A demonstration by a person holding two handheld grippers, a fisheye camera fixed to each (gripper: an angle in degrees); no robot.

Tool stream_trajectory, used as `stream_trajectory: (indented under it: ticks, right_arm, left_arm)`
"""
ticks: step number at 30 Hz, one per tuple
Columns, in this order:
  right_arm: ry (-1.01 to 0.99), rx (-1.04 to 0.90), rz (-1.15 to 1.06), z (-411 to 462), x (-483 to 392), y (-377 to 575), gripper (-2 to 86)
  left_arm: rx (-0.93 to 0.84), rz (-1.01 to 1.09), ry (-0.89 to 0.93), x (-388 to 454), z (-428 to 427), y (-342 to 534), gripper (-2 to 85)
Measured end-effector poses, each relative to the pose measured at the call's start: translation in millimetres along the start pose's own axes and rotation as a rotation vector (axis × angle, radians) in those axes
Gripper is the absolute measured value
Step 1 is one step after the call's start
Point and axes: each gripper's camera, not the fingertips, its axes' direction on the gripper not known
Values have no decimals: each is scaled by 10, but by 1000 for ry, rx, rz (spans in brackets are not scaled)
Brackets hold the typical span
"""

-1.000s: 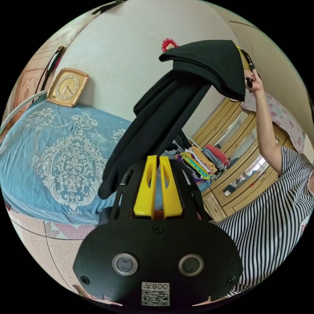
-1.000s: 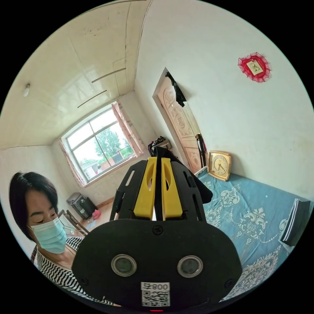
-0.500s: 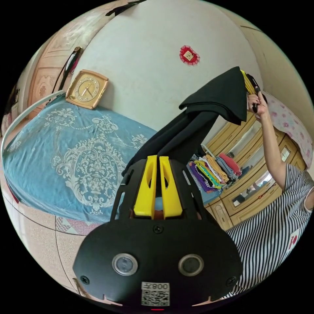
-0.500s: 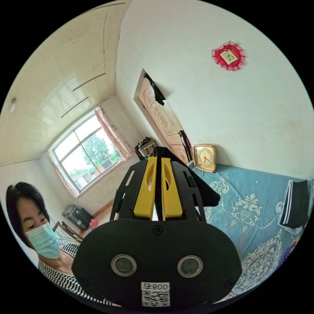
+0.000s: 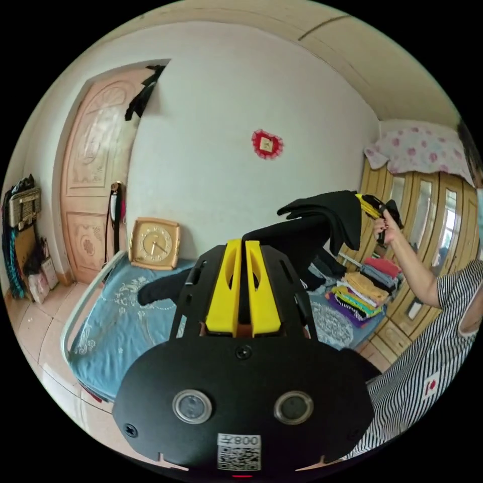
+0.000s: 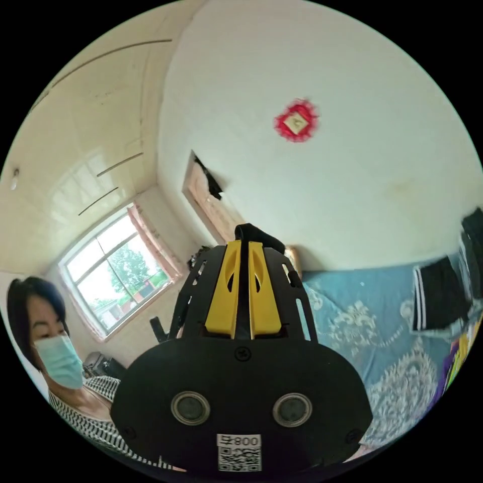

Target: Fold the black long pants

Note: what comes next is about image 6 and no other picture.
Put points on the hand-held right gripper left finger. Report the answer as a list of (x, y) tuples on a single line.
[(223, 302)]

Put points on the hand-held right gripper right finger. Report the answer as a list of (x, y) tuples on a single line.
[(264, 302)]

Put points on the black long pants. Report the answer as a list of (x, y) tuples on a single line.
[(260, 234)]

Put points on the pink door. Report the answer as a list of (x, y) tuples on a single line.
[(211, 211)]

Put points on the pink curtain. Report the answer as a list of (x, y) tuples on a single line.
[(154, 241)]

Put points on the bed with blue printed sheet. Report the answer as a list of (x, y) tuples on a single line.
[(377, 302)]

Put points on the window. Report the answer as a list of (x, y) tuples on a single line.
[(113, 271)]

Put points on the black hanging cloth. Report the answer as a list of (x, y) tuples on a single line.
[(213, 181)]

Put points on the person's body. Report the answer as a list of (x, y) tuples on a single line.
[(49, 320)]

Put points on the black garment with white stripes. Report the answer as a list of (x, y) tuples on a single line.
[(441, 294)]

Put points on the pile of clothes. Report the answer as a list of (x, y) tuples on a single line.
[(473, 241)]

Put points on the bare light bulb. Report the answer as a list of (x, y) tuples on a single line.
[(15, 180)]

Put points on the red paper wall ornament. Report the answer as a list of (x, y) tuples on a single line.
[(296, 120)]

